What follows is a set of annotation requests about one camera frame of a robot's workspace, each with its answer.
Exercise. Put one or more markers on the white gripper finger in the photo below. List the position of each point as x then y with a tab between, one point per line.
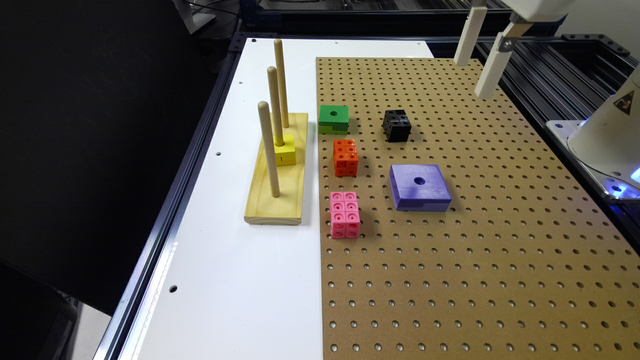
498	58
469	35

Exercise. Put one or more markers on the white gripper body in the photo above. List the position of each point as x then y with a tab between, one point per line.
540	10

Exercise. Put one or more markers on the pink cube block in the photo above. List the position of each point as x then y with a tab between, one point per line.
344	215

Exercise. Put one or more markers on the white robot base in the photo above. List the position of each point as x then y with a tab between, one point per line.
606	144

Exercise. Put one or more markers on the black cube block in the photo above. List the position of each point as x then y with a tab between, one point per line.
396	125

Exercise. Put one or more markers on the purple square block with hole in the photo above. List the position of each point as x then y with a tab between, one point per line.
419	187

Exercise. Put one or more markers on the green block with hole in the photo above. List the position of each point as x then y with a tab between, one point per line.
333	119

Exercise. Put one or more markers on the orange cube block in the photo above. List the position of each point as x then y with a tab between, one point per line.
345	157

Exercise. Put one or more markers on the back wooden peg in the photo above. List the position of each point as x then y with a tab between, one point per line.
280	67

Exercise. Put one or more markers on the wooden peg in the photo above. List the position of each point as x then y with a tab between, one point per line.
280	67
275	103
268	143

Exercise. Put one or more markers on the brown pegboard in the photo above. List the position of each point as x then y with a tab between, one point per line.
523	264

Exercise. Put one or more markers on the middle wooden peg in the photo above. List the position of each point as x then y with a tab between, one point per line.
275	103

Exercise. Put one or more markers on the front wooden peg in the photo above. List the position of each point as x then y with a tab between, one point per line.
268	143

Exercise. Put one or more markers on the yellow block on peg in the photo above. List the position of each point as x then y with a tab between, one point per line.
286	154

